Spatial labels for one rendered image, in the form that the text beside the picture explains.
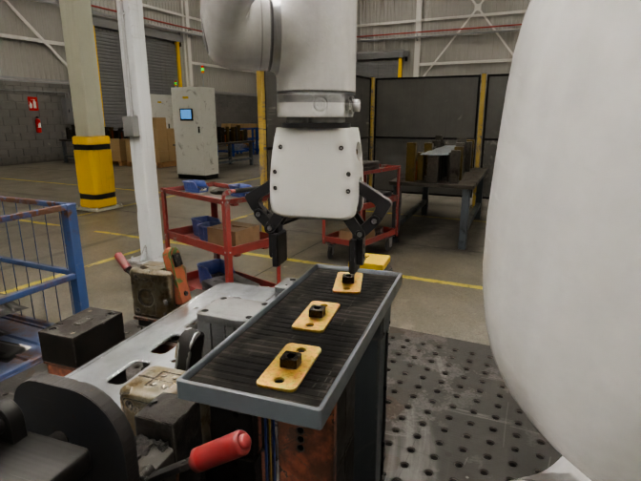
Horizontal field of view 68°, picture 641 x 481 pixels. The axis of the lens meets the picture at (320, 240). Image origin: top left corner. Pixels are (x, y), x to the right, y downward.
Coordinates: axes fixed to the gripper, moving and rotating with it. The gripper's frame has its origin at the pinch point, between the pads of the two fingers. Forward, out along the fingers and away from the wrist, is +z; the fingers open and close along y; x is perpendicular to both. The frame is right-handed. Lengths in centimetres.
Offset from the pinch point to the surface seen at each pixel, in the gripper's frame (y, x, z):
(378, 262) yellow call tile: -3.5, -23.5, 7.1
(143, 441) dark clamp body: 13.3, 16.2, 15.6
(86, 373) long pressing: 39.0, -3.4, 23.2
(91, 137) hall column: 506, -535, 14
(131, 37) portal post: 269, -331, -83
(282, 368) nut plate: -0.7, 13.1, 6.9
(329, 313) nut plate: -1.5, -0.6, 6.9
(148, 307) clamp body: 51, -35, 26
